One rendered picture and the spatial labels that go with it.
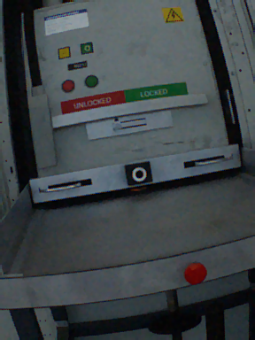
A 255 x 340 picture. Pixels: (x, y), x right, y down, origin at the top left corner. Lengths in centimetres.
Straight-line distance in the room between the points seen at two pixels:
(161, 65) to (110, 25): 18
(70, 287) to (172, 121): 79
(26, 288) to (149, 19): 93
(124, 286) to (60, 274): 9
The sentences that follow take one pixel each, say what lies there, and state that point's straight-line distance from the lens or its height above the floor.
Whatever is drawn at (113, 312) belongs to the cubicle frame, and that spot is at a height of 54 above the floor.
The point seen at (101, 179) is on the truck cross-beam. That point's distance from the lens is 155.
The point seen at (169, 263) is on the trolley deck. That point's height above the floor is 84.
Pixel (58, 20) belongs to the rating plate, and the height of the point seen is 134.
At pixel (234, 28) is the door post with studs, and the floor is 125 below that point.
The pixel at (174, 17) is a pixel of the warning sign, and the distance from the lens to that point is 160.
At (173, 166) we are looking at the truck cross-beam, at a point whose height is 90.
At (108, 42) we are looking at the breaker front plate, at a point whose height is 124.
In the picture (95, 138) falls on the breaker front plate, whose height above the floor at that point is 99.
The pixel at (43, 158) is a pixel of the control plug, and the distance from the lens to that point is 145.
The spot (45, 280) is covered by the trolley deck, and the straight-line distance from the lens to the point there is 86.
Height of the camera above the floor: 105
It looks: 5 degrees down
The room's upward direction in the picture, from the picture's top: 10 degrees counter-clockwise
